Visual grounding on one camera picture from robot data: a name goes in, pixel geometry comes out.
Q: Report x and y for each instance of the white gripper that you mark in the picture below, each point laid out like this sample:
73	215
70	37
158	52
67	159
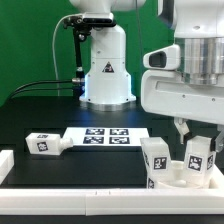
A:
164	93

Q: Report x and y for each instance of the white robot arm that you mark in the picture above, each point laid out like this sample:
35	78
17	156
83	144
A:
184	80

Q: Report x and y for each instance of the white left fence rail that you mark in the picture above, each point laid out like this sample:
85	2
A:
6	163

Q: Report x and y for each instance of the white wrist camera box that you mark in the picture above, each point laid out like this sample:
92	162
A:
168	58

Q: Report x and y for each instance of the white front fence rail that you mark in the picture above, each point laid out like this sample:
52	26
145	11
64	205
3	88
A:
110	202

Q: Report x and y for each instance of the black camera stand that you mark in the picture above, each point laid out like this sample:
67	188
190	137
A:
82	24

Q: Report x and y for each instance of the white marker board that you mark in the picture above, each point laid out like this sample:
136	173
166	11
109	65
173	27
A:
101	136

